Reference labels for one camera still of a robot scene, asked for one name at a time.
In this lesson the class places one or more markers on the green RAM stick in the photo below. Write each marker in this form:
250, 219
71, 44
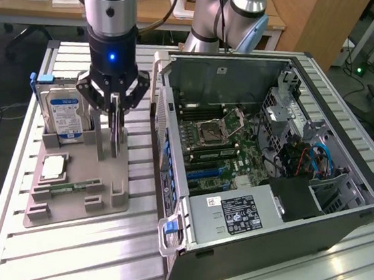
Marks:
68, 188

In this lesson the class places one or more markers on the hard disk in blue caddy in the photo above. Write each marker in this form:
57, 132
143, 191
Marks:
64, 117

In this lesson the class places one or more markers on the graphics card with metal bracket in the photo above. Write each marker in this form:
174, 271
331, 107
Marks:
116, 139

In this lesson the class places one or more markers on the metal socket cover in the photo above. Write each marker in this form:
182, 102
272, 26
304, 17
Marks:
234, 121

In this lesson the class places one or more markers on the wooden desk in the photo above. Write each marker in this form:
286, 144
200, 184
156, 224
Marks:
36, 10

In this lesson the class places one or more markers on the silver CPU chip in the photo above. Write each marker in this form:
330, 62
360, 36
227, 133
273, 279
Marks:
53, 167

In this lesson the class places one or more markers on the white floor socket box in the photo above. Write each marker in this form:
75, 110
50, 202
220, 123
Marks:
344, 56

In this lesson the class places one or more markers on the grey power supply unit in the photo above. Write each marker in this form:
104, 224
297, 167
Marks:
205, 222

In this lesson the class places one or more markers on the green indicator light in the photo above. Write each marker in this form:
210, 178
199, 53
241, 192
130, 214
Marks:
359, 70

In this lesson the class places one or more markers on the grey angled disk bay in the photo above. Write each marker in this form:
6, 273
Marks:
335, 195

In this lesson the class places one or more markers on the blue expansion slot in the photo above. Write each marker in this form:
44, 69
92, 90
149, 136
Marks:
203, 174

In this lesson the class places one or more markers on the wooden cabinet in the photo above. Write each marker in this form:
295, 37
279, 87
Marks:
319, 27

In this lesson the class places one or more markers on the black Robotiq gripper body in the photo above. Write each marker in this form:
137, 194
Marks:
112, 55

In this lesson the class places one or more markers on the perforated metal disk bay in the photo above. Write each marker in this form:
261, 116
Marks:
275, 122

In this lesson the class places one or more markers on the black open PC case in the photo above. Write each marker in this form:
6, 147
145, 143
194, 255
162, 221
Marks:
262, 255

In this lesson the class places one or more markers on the green motherboard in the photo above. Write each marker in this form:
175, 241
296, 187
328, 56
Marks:
238, 159

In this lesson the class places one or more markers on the white booklet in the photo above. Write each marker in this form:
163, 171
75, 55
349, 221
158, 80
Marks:
182, 12

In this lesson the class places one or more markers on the CPU socket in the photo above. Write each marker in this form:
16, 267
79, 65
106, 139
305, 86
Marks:
209, 130

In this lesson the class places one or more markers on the RAM stick with black chips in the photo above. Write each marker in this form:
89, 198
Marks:
212, 154

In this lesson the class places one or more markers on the grey parts rack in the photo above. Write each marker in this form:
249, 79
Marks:
83, 169

